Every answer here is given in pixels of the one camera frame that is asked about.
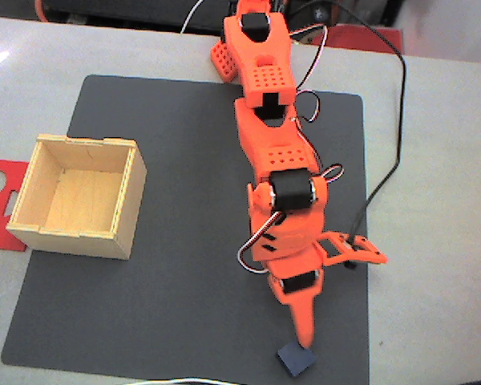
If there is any blue cube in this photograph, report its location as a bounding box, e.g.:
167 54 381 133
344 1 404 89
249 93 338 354
276 340 317 378

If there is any wooden box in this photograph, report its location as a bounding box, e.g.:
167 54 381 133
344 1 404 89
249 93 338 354
6 133 148 261

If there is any dark grey mat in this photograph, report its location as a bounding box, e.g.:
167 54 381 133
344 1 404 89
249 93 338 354
1 74 370 385

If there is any red flat plate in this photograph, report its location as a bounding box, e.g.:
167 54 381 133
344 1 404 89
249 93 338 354
300 23 405 55

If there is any red cutout sheet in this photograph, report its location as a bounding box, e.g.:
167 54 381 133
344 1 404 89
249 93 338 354
0 158 29 253

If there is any black equipment behind table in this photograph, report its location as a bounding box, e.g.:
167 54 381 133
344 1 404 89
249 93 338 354
43 0 233 32

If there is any orange camera mount bracket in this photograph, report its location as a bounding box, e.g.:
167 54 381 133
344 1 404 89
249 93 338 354
314 230 390 270

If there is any white cable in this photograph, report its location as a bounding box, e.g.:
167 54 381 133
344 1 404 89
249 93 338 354
123 375 245 385

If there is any black cable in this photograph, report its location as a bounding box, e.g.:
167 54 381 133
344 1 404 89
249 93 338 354
288 0 408 270

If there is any orange cable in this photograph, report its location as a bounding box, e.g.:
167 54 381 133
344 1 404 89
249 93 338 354
34 0 51 23

